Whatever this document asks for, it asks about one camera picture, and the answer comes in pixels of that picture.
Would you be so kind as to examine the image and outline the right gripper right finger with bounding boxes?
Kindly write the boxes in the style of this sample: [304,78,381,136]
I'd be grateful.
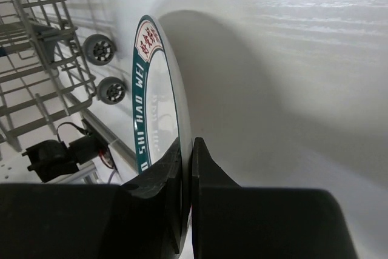
[192,138,357,258]

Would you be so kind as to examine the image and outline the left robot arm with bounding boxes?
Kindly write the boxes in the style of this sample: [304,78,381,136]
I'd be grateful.
[22,122,116,183]

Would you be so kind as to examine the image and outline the aluminium rail frame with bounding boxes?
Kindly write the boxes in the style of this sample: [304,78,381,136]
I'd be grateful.
[1,109,138,183]

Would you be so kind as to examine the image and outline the white plate green rim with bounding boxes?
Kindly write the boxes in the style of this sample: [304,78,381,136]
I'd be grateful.
[131,15,193,258]

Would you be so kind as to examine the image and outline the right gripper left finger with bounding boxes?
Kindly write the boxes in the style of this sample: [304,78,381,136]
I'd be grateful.
[1,140,181,258]

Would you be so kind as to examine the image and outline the grey wire dish rack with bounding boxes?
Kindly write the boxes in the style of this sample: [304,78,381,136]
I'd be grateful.
[1,0,126,152]

